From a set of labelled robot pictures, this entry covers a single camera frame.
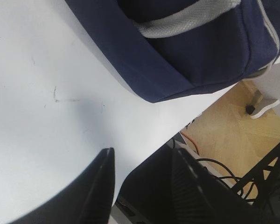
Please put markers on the navy blue lunch bag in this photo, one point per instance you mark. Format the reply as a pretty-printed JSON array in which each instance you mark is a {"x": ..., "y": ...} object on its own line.
[{"x": 166, "y": 49}]

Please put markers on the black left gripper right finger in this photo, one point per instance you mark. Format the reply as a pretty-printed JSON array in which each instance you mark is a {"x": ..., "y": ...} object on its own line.
[{"x": 199, "y": 199}]

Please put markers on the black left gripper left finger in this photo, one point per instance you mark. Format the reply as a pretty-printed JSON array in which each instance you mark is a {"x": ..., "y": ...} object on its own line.
[{"x": 87, "y": 200}]

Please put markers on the white table leg foot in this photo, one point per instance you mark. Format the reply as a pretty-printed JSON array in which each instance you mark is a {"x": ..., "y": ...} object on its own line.
[{"x": 267, "y": 95}]

